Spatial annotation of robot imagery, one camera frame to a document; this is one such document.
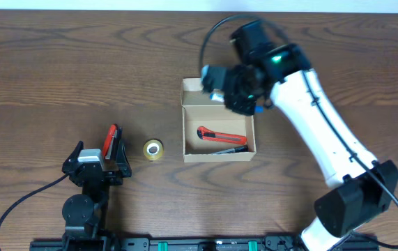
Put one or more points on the cardboard box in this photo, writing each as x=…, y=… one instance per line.
x=199, y=110

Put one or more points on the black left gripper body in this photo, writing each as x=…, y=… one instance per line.
x=98, y=174

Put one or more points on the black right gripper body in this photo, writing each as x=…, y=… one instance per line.
x=240, y=99

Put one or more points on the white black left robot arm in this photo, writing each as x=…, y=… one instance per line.
x=85, y=213

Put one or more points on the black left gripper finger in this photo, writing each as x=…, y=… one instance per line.
x=72, y=158
x=120, y=156

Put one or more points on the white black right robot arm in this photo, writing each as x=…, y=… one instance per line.
x=360, y=187

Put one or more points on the orange utility knife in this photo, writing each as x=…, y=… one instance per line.
x=209, y=135

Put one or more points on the yellow tape roll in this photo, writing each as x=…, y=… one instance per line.
x=153, y=149

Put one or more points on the blue cap white marker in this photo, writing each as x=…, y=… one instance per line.
x=220, y=98

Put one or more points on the black cap white marker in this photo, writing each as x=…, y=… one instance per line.
x=239, y=149

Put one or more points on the black aluminium mounting rail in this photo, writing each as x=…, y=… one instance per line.
x=267, y=243

